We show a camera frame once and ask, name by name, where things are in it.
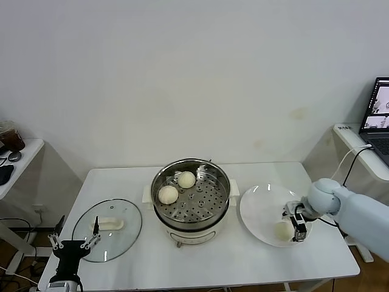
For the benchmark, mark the white printed desk label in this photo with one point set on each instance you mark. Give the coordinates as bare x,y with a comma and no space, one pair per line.
343,128

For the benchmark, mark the small round grey object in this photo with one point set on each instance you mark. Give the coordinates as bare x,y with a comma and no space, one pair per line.
15,156

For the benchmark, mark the white side desk with label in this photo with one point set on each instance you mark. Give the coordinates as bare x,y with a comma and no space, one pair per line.
364,161

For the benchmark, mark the white steamed baozi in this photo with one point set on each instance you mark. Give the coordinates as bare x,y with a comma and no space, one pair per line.
282,231
186,179
168,194

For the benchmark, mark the dark grey open laptop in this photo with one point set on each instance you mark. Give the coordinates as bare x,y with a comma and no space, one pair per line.
377,143

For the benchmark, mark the white side desk with cup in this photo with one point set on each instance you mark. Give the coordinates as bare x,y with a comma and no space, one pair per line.
30,152

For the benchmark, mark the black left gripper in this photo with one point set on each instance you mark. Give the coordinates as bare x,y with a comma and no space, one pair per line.
71,251

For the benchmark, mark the plastic iced coffee cup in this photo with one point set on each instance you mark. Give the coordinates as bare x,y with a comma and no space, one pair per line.
12,138

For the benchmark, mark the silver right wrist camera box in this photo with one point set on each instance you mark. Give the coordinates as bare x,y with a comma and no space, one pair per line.
291,208

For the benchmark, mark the white round plate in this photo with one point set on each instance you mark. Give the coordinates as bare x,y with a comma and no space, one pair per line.
258,207

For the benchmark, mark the white electric cooker pot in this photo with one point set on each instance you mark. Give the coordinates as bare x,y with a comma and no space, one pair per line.
194,235

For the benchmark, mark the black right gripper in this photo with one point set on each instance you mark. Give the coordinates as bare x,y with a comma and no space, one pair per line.
305,213

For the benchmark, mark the white wall socket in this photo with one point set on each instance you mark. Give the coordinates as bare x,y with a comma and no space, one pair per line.
39,209

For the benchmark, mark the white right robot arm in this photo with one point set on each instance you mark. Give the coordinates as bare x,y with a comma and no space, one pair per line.
358,213

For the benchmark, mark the stainless steel steamer basket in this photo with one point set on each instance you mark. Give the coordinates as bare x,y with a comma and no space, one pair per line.
212,188

